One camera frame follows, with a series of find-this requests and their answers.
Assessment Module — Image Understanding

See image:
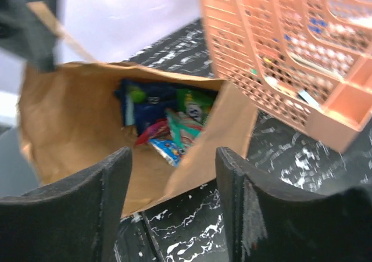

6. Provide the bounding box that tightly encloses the brown paper bag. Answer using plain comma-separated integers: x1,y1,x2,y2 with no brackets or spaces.
17,1,259,218

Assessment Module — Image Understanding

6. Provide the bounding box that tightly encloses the teal snack packet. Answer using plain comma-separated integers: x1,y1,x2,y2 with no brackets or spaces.
166,109,203,151

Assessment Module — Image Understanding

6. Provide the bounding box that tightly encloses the blue candy packet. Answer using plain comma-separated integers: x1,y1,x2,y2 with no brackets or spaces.
149,138,185,167

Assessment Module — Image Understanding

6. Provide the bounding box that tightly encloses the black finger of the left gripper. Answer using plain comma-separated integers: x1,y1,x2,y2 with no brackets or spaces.
1,0,58,72

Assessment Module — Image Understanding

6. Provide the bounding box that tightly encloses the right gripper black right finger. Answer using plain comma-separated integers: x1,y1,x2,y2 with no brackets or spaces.
215,147,371,261

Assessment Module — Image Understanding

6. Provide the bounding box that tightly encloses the yellow green fruit snack bag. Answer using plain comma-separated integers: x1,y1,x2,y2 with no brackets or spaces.
177,88,214,124

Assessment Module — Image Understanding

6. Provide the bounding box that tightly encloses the red snack packet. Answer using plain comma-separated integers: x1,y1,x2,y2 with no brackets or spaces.
134,120,170,146

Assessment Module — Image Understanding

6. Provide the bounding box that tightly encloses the peach plastic file organizer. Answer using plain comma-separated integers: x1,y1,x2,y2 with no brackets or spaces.
200,0,371,152

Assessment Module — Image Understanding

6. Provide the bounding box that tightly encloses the dark blue chips bag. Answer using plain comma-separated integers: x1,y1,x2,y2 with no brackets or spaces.
114,79,178,135

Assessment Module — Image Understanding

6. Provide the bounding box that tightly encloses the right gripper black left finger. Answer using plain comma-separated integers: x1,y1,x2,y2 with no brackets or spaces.
1,147,132,261

